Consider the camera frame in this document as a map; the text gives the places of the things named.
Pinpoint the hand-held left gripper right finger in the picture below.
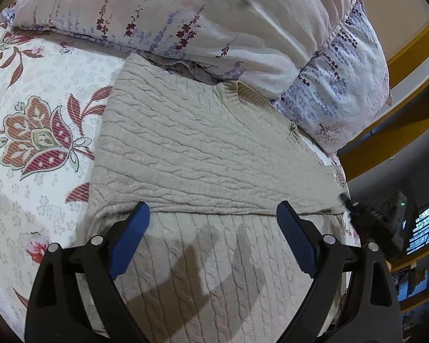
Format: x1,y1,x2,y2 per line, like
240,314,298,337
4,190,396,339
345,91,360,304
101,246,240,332
276,200,403,343

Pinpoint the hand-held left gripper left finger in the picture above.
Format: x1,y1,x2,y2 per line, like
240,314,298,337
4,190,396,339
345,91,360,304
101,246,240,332
24,201,151,343

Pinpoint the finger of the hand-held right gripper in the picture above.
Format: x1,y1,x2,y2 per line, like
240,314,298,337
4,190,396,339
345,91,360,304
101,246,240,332
339,193,398,258

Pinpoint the beige cable knit sweater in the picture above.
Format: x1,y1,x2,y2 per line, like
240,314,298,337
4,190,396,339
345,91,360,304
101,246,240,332
84,53,351,343

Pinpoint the window with bars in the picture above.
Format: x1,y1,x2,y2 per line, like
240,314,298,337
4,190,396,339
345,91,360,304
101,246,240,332
406,204,429,255

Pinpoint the floral bed sheet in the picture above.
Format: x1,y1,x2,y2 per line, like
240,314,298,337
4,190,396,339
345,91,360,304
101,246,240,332
0,21,129,340

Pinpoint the purple floral pillow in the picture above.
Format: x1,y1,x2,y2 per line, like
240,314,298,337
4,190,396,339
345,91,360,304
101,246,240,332
271,0,394,155

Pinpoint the white floral pillow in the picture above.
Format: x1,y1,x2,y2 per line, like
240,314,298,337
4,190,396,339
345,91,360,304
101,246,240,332
0,0,362,101

